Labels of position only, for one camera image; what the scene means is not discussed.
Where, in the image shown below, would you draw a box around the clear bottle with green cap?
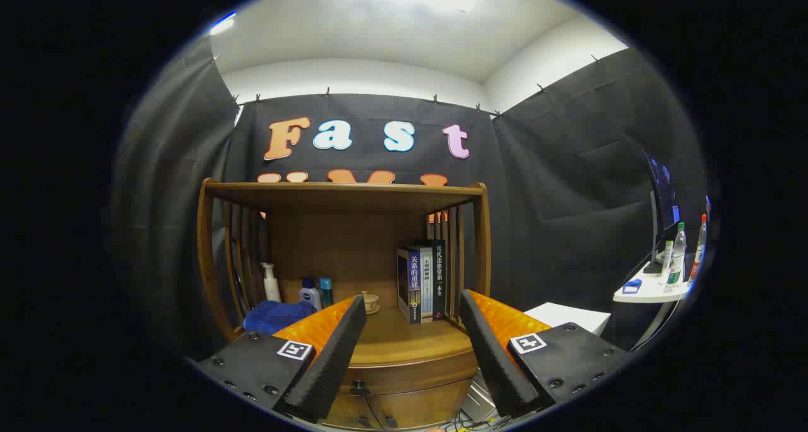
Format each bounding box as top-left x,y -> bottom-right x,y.
664,222 -> 687,294

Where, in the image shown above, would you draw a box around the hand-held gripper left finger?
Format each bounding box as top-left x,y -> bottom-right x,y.
196,295 -> 368,423

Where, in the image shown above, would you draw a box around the blue towel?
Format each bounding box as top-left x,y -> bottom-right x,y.
243,301 -> 318,336

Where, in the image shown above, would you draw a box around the white bottle with blue cap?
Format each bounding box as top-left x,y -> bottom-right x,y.
299,277 -> 322,311

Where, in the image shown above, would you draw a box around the white desk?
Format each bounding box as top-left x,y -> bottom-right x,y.
614,255 -> 695,351

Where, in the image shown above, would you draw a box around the black floor cables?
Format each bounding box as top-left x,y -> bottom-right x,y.
442,413 -> 506,431

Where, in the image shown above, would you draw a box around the wooden cabinet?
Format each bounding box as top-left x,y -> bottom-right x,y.
197,178 -> 492,430

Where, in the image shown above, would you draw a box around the wooden drawer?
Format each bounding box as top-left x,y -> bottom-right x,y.
340,349 -> 478,396

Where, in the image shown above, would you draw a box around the white drawer unit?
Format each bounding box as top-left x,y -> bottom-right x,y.
461,303 -> 612,423

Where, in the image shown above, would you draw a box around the white pump bottle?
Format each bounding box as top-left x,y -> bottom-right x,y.
261,263 -> 282,304

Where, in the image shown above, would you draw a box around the black monitor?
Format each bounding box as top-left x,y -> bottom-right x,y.
644,151 -> 681,275

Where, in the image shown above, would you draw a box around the black spine book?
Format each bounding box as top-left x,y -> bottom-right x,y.
415,239 -> 447,320

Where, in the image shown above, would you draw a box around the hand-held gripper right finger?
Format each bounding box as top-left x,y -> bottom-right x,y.
459,289 -> 634,419

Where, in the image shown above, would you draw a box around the clear bottle with red cap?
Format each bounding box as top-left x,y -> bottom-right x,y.
689,214 -> 708,287

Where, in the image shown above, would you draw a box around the wooden countertop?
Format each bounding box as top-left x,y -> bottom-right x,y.
243,304 -> 478,366

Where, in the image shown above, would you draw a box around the white spine book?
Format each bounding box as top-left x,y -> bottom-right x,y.
410,246 -> 434,322

